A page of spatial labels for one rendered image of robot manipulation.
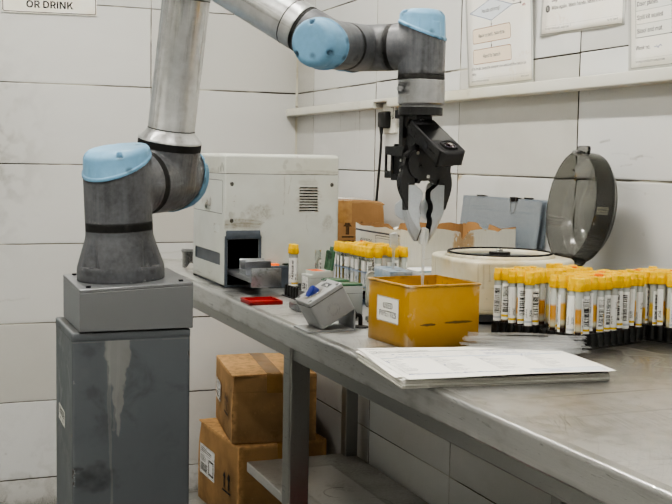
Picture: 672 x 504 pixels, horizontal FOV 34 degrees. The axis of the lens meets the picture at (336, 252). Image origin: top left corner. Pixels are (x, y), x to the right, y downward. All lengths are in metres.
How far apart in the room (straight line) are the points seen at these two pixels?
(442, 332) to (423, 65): 0.42
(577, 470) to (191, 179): 1.08
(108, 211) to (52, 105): 1.83
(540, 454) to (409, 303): 0.54
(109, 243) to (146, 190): 0.11
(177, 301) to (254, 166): 0.66
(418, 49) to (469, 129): 1.01
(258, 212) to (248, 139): 1.38
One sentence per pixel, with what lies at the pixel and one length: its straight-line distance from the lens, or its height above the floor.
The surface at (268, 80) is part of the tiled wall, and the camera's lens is 3.86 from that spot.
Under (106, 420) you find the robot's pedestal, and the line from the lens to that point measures 1.88.
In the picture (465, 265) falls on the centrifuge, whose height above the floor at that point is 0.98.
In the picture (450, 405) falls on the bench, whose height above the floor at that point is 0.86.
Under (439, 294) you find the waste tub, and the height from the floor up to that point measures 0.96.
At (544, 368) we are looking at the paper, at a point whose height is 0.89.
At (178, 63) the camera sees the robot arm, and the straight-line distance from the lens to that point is 1.97.
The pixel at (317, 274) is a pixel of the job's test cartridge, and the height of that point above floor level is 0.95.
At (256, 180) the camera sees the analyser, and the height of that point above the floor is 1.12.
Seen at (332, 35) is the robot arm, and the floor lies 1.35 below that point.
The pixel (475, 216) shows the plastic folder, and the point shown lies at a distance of 2.64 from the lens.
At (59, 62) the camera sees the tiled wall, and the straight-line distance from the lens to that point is 3.70.
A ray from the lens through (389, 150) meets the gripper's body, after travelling 1.78.
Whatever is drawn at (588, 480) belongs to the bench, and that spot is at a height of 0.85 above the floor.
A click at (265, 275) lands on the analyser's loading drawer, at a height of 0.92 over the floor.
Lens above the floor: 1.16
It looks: 5 degrees down
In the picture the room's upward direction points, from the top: 1 degrees clockwise
